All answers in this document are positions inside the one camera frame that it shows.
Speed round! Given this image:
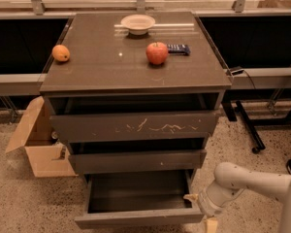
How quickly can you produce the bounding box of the black cable with plug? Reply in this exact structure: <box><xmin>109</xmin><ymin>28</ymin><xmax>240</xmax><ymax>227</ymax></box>
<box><xmin>225</xmin><ymin>65</ymin><xmax>257</xmax><ymax>90</ymax></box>

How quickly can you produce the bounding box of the white bowl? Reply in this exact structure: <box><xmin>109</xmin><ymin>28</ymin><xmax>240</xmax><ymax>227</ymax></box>
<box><xmin>121</xmin><ymin>15</ymin><xmax>155</xmax><ymax>35</ymax></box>

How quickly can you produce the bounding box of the grey drawer cabinet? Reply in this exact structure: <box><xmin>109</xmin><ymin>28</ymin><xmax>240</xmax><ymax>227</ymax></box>
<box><xmin>39</xmin><ymin>11</ymin><xmax>232</xmax><ymax>186</ymax></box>

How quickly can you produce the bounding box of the red apple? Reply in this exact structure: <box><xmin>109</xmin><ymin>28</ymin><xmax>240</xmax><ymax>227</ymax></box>
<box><xmin>145</xmin><ymin>42</ymin><xmax>169</xmax><ymax>65</ymax></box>

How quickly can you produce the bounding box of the grey middle drawer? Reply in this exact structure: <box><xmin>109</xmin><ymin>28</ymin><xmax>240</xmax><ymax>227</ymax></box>
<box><xmin>69</xmin><ymin>138</ymin><xmax>207</xmax><ymax>174</ymax></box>

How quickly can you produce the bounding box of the orange fruit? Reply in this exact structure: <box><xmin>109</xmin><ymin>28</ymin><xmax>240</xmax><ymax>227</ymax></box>
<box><xmin>51</xmin><ymin>45</ymin><xmax>70</xmax><ymax>62</ymax></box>

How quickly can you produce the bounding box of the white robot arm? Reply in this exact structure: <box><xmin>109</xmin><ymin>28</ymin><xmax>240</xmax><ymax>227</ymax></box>
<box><xmin>183</xmin><ymin>162</ymin><xmax>291</xmax><ymax>233</ymax></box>

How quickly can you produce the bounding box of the black wheeled stand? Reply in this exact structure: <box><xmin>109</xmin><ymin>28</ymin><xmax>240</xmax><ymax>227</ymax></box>
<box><xmin>221</xmin><ymin>98</ymin><xmax>291</xmax><ymax>154</ymax></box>

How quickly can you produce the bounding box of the grey bottom drawer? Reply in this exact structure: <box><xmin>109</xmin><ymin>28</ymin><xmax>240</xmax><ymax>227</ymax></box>
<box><xmin>75</xmin><ymin>170</ymin><xmax>204</xmax><ymax>229</ymax></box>

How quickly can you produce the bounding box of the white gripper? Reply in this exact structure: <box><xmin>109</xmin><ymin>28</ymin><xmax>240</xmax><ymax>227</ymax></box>
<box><xmin>183</xmin><ymin>182</ymin><xmax>240</xmax><ymax>233</ymax></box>

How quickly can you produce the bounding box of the grey drawer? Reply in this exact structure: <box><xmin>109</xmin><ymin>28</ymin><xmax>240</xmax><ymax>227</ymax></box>
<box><xmin>69</xmin><ymin>138</ymin><xmax>207</xmax><ymax>174</ymax></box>
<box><xmin>49</xmin><ymin>94</ymin><xmax>217</xmax><ymax>143</ymax></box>
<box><xmin>75</xmin><ymin>170</ymin><xmax>204</xmax><ymax>229</ymax></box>

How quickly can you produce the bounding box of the open cardboard box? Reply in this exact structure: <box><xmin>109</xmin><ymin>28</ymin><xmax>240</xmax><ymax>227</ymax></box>
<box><xmin>6</xmin><ymin>96</ymin><xmax>76</xmax><ymax>178</ymax></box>

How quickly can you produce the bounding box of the grey top drawer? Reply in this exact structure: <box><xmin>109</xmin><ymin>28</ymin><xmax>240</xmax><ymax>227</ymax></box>
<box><xmin>49</xmin><ymin>94</ymin><xmax>217</xmax><ymax>143</ymax></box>

